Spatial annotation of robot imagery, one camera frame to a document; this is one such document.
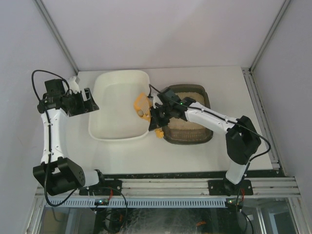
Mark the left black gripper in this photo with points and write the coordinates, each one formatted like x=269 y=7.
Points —
x=79 y=103

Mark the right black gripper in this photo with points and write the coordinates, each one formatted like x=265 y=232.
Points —
x=156 y=117

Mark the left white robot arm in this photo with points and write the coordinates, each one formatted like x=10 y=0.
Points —
x=57 y=173

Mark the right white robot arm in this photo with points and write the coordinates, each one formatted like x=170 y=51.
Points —
x=242 y=140

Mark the dark grey litter box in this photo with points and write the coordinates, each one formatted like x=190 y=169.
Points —
x=183 y=132

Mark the white plastic tub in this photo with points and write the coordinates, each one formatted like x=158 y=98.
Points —
x=115 y=93

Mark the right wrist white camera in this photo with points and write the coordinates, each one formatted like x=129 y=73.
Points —
x=156 y=100

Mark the wrist white camera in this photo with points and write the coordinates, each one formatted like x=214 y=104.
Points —
x=73 y=84
x=156 y=100

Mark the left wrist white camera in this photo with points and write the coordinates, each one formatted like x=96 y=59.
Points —
x=73 y=84

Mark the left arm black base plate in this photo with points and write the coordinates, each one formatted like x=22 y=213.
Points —
x=104 y=187

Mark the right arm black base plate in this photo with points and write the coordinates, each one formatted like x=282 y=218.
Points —
x=218 y=189

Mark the grey slotted cable duct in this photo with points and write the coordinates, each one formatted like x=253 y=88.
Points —
x=118 y=202

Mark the aluminium frame post left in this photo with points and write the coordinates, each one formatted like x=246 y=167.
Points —
x=42 y=9

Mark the aluminium frame post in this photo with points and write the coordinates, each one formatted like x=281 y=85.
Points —
x=274 y=26
x=42 y=9

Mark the aluminium mounting rail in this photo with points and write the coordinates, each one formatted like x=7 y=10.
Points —
x=205 y=187

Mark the aluminium frame post right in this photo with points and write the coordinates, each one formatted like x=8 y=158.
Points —
x=274 y=26

